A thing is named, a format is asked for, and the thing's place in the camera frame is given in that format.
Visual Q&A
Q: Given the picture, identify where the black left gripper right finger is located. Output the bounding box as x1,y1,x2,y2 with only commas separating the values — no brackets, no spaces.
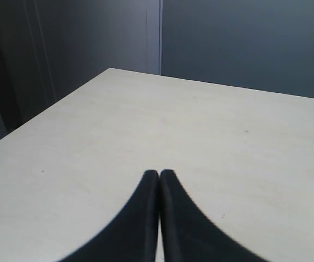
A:
159,169,265,261

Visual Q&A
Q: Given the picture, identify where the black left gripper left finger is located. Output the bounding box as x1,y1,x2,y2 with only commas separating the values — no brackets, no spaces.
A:
62,170,159,261

